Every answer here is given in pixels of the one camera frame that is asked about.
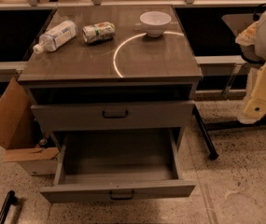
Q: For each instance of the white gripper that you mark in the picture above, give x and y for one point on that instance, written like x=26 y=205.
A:
x=255 y=108

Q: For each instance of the grey drawer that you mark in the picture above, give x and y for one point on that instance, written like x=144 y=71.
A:
x=112 y=116
x=117 y=165

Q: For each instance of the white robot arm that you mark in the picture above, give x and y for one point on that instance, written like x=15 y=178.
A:
x=255 y=35

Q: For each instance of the grey top drawer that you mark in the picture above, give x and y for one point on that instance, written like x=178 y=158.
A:
x=112 y=116

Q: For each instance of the grey drawer cabinet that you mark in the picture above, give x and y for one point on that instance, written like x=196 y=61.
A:
x=130 y=67

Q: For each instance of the black side table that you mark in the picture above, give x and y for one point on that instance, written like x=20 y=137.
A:
x=237 y=23

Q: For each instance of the white ceramic bowl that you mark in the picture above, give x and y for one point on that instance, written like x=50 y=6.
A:
x=155 y=23

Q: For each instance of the crushed green white can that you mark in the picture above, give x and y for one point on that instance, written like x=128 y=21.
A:
x=101 y=31

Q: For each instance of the clear plastic water bottle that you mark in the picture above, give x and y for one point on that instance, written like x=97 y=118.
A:
x=56 y=37

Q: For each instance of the brown cardboard box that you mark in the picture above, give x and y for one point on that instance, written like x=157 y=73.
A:
x=21 y=136

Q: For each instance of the black bar on floor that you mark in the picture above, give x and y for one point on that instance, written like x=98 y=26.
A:
x=10 y=199

